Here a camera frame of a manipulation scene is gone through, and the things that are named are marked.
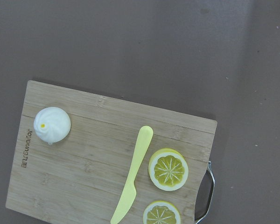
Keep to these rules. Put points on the white steamed bun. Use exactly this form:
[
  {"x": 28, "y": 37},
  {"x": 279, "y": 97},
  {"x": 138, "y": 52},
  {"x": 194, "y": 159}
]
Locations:
[{"x": 52, "y": 124}]

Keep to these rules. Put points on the thick lemon half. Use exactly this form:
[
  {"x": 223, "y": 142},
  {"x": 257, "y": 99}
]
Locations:
[{"x": 168, "y": 170}]

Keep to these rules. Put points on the yellow plastic knife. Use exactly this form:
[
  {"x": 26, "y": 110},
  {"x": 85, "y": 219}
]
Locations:
[{"x": 129, "y": 192}]

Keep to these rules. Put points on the thin lemon slice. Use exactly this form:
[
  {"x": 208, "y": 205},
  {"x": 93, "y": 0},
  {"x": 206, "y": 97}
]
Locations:
[{"x": 161, "y": 212}]

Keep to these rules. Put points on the bamboo cutting board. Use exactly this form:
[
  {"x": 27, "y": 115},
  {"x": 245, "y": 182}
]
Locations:
[{"x": 79, "y": 180}]

